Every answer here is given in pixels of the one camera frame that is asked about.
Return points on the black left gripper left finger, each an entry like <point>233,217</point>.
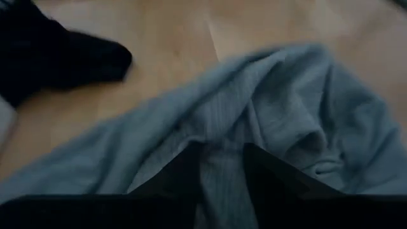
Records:
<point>178,178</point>

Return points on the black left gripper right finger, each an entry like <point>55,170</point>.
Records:
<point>270,181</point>

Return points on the grey hooded sweatshirt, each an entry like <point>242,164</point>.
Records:
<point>286,95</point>

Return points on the black garment white print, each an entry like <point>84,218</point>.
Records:
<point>47,54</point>

